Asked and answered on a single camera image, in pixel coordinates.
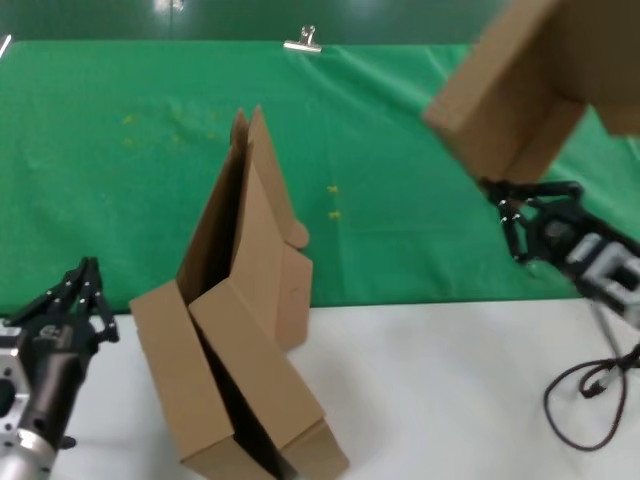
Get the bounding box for silver metal wrist bracket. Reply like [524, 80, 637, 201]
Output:
[0, 319, 32, 446]

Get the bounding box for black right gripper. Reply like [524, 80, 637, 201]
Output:
[478, 177, 607, 267]

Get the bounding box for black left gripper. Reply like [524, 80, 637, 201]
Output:
[5, 257, 121, 442]

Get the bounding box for black cable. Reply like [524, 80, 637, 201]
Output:
[543, 299, 640, 452]

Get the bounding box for green table cloth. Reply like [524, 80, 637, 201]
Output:
[0, 39, 640, 317]

